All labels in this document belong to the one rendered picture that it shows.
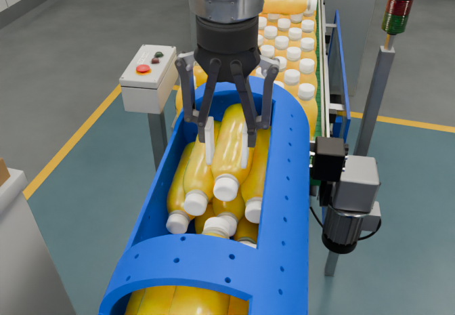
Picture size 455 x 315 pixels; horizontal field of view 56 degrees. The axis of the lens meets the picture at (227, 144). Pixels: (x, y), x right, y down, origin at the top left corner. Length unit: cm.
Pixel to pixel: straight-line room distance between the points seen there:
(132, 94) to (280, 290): 73
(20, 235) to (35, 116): 203
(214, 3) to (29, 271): 92
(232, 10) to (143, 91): 68
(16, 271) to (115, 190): 129
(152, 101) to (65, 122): 188
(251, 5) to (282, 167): 29
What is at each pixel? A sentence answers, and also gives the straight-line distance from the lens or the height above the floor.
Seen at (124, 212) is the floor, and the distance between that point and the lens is 228.
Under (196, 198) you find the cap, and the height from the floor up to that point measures 113.
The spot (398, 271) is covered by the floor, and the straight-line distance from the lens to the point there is 214.
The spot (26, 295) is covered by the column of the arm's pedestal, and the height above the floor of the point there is 68.
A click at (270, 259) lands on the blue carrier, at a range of 56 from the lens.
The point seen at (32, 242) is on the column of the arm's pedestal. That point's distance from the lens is 120.
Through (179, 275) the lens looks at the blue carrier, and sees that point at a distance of 52.
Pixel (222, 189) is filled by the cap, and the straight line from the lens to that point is 69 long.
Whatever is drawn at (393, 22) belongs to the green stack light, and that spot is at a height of 119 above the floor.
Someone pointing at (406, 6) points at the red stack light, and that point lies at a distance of 125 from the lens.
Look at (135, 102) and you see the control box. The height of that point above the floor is 103.
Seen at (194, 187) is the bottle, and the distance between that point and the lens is 75.
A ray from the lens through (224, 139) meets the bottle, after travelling 74.
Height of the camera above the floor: 166
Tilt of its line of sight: 40 degrees down
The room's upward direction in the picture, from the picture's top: straight up
